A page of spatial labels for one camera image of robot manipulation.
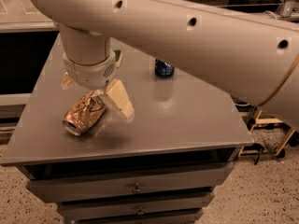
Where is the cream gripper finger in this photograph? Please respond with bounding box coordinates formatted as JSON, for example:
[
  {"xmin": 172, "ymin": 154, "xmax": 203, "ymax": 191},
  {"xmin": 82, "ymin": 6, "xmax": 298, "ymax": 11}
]
[
  {"xmin": 105, "ymin": 78, "xmax": 135, "ymax": 122},
  {"xmin": 61, "ymin": 72, "xmax": 77, "ymax": 91}
]

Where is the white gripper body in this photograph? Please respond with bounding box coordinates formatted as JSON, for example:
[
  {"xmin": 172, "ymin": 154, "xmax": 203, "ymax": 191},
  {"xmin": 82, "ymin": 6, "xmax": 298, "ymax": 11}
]
[{"xmin": 63, "ymin": 50, "xmax": 116, "ymax": 90}]

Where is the crushed orange soda can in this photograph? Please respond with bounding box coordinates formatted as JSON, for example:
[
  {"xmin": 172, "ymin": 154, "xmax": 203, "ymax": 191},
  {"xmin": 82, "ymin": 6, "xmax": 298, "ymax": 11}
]
[{"xmin": 62, "ymin": 90, "xmax": 107, "ymax": 136}]

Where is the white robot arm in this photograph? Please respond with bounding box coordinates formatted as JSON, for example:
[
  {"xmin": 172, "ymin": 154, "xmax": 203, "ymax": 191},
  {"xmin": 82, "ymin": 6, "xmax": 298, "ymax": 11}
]
[{"xmin": 31, "ymin": 0, "xmax": 299, "ymax": 129}]

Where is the blue soda can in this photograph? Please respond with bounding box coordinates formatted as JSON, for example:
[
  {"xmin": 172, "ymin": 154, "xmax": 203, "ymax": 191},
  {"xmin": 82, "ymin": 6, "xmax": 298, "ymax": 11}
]
[{"xmin": 154, "ymin": 59, "xmax": 175, "ymax": 78}]

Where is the green and yellow sponge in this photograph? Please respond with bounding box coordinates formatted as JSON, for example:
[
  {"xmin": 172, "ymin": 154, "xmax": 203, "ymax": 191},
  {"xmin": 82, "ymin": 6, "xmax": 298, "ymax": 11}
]
[{"xmin": 114, "ymin": 49, "xmax": 122, "ymax": 68}]

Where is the grey drawer cabinet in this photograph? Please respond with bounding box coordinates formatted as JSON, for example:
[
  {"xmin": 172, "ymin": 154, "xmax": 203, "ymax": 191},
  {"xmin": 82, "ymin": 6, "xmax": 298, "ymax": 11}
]
[{"xmin": 0, "ymin": 31, "xmax": 254, "ymax": 224}]

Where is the top grey drawer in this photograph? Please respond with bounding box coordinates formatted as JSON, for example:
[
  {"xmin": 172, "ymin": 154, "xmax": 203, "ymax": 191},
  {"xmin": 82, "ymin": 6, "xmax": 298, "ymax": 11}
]
[{"xmin": 27, "ymin": 162, "xmax": 234, "ymax": 203}]

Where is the grey drawer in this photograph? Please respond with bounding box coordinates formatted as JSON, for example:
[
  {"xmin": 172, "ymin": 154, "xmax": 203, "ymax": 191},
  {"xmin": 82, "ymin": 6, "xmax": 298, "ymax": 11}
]
[
  {"xmin": 74, "ymin": 208, "xmax": 203, "ymax": 224},
  {"xmin": 27, "ymin": 162, "xmax": 234, "ymax": 203},
  {"xmin": 58, "ymin": 191, "xmax": 214, "ymax": 220}
]

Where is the middle grey drawer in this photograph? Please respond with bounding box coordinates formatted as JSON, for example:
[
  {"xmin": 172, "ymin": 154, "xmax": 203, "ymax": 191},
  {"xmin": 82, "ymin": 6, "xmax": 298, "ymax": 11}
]
[{"xmin": 58, "ymin": 191, "xmax": 214, "ymax": 220}]

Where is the bottom grey drawer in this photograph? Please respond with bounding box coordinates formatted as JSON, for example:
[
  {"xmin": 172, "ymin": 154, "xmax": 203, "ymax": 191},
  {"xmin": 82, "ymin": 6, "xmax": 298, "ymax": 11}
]
[{"xmin": 74, "ymin": 208, "xmax": 203, "ymax": 224}]

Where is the yellow metal stand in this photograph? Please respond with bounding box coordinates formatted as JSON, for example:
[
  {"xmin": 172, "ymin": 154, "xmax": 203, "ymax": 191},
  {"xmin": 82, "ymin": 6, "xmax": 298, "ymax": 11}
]
[{"xmin": 238, "ymin": 107, "xmax": 298, "ymax": 164}]

